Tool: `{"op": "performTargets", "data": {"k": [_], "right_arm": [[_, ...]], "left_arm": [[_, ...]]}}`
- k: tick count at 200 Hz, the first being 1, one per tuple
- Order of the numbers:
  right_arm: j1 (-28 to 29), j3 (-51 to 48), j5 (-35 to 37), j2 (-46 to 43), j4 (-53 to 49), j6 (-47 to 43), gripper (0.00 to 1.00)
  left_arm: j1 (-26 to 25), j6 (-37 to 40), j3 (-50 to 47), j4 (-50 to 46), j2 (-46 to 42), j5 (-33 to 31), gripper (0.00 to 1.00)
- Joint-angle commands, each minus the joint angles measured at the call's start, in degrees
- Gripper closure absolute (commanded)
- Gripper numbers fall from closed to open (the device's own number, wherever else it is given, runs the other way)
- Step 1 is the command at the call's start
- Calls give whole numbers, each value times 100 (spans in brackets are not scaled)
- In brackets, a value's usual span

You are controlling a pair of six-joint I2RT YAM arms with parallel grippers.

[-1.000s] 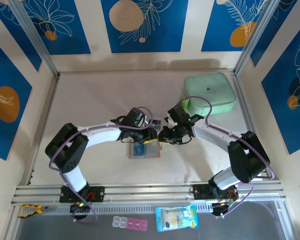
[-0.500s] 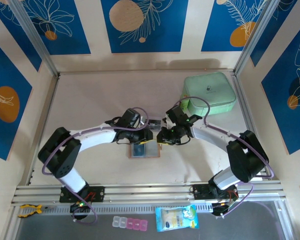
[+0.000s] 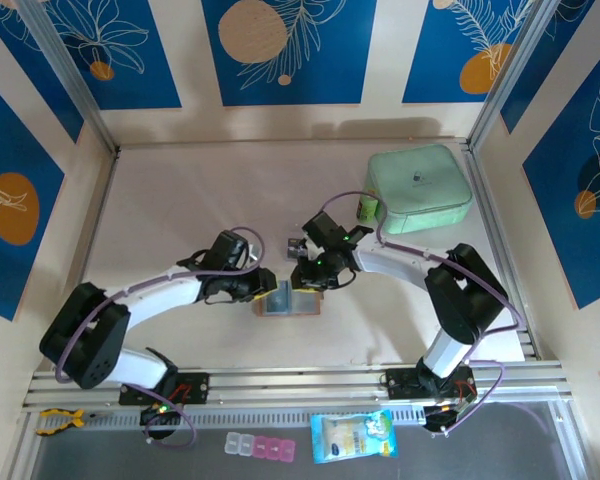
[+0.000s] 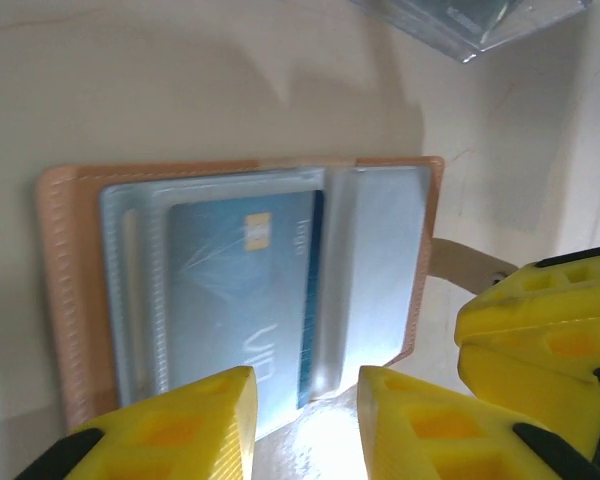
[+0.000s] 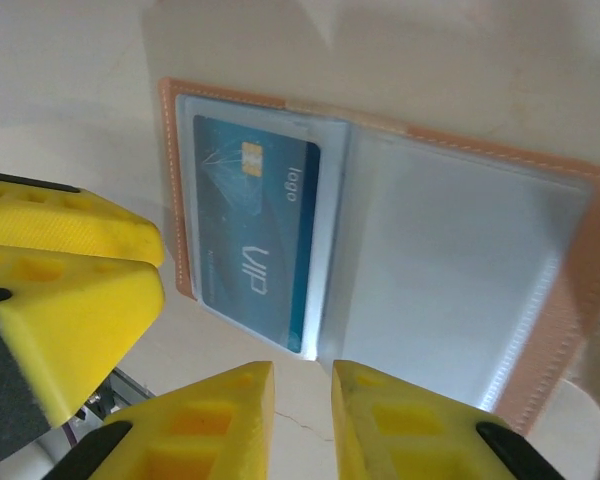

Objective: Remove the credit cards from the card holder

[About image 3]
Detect brown card holder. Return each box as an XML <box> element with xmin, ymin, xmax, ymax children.
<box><xmin>252</xmin><ymin>280</ymin><xmax>326</xmax><ymax>317</ymax></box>

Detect small green bottle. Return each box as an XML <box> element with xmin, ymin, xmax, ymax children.
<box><xmin>355</xmin><ymin>195</ymin><xmax>381</xmax><ymax>224</ymax></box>

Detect mint green zip case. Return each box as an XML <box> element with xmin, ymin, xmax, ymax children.
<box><xmin>367</xmin><ymin>144</ymin><xmax>472</xmax><ymax>236</ymax></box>

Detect blue white snack packet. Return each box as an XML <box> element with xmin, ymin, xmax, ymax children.
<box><xmin>310</xmin><ymin>409</ymin><xmax>399</xmax><ymax>465</ymax></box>

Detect clear pink pill organizer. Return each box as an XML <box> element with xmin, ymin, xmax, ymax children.
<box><xmin>224</xmin><ymin>432</ymin><xmax>297</xmax><ymax>462</ymax></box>

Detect yellow black pliers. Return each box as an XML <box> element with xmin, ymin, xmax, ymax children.
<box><xmin>35</xmin><ymin>408</ymin><xmax>99</xmax><ymax>435</ymax></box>

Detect aluminium mounting rail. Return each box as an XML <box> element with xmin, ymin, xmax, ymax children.
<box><xmin>22</xmin><ymin>362</ymin><xmax>574</xmax><ymax>412</ymax></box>

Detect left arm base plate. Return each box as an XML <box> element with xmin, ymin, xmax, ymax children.
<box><xmin>118</xmin><ymin>372</ymin><xmax>210</xmax><ymax>405</ymax></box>

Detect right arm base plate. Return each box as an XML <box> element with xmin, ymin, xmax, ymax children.
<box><xmin>385</xmin><ymin>367</ymin><xmax>476</xmax><ymax>401</ymax></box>

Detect grey slotted cable duct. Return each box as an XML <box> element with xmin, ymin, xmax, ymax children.
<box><xmin>22</xmin><ymin>405</ymin><xmax>571</xmax><ymax>434</ymax></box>

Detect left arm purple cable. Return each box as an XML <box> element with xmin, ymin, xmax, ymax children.
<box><xmin>54</xmin><ymin>227</ymin><xmax>265</xmax><ymax>448</ymax></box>

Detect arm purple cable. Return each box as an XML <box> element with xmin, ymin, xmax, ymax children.
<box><xmin>312</xmin><ymin>191</ymin><xmax>527</xmax><ymax>436</ymax></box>
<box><xmin>54</xmin><ymin>227</ymin><xmax>265</xmax><ymax>448</ymax></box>

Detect aluminium side rail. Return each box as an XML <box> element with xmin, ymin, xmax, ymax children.
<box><xmin>459</xmin><ymin>142</ymin><xmax>539</xmax><ymax>362</ymax></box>

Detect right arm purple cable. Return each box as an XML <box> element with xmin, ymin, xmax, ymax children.
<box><xmin>312</xmin><ymin>191</ymin><xmax>527</xmax><ymax>436</ymax></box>

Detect aluminium frame post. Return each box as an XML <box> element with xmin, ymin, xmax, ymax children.
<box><xmin>467</xmin><ymin>0</ymin><xmax>581</xmax><ymax>151</ymax></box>
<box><xmin>14</xmin><ymin>0</ymin><xmax>120</xmax><ymax>156</ymax></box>

